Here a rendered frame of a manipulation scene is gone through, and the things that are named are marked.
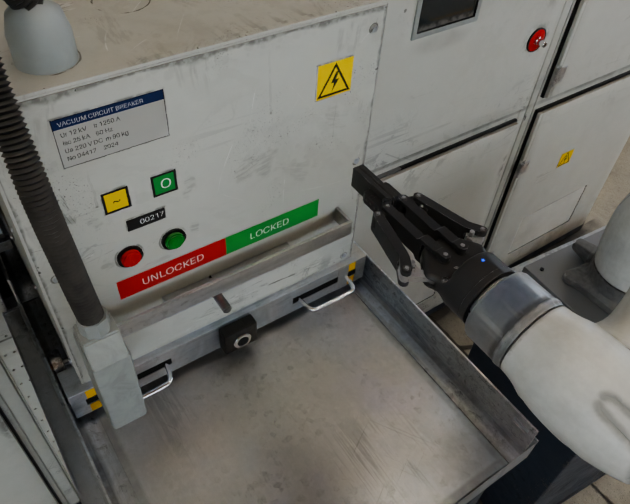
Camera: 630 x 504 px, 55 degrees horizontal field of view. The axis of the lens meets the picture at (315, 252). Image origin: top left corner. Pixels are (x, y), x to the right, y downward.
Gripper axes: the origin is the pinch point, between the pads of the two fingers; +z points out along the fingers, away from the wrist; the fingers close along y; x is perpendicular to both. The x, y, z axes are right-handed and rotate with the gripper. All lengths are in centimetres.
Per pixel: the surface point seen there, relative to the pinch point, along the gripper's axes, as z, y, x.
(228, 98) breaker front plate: 13.4, -12.4, 9.5
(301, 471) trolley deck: -12.0, -16.9, -38.3
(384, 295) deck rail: 6.5, 13.4, -36.4
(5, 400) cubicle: 40, -52, -62
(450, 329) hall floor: 31, 78, -123
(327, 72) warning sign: 13.4, 1.6, 8.9
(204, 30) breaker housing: 17.4, -12.9, 16.1
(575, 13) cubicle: 39, 95, -15
